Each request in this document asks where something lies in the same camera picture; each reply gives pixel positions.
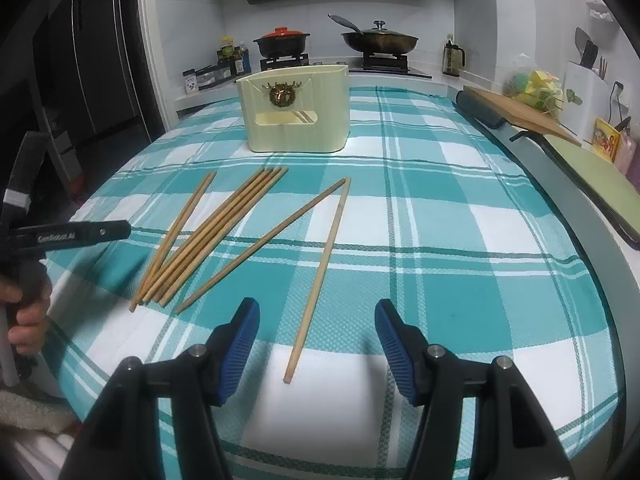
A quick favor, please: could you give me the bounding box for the black gas stove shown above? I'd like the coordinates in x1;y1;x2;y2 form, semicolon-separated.
259;52;433;80

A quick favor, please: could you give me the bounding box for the dark glass kettle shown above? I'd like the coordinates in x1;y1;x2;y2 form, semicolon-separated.
442;34;465;77

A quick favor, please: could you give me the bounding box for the green mat black rim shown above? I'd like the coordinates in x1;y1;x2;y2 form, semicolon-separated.
509;129;639;252

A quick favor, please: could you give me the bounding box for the cream chopstick holder box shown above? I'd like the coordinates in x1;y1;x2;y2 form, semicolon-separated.
236;64;350;154

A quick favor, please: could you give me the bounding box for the yellow seasoning packet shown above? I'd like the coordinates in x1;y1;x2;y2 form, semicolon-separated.
592;118;620;162

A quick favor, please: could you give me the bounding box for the white utensil holder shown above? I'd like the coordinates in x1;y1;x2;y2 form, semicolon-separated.
562;27;614;142

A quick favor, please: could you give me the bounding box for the bag of colourful sponges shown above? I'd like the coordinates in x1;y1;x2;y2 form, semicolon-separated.
502;53;582;119

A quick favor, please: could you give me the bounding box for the wooden chopstick bundle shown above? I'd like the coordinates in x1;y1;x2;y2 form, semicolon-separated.
150;166;283;305
144;167;275;305
141;168;272;304
154;167;288;307

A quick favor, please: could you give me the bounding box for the black refrigerator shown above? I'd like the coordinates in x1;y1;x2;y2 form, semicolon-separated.
1;0;165;165

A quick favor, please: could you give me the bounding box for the wooden chopstick long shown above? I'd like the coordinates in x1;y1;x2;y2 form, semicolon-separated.
283;177;352;384

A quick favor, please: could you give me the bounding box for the teal plaid tablecloth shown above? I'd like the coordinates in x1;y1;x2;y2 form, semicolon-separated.
43;87;623;479

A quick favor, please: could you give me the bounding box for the condiment bottles group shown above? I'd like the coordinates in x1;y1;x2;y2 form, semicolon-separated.
217;36;252;76

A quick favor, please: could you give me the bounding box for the wooden chopstick diagonal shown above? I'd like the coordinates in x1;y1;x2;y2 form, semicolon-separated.
174;178;350;314

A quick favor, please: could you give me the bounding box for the person's left hand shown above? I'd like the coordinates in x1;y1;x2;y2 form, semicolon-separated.
8;278;52;356

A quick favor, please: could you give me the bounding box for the black pot orange lid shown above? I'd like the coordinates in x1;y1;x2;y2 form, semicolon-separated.
254;27;309;58

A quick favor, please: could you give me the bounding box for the black wok glass lid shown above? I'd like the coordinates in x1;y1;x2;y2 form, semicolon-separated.
328;13;419;56

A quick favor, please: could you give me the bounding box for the wooden cutting board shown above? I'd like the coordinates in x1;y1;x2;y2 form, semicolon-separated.
463;86;582;148

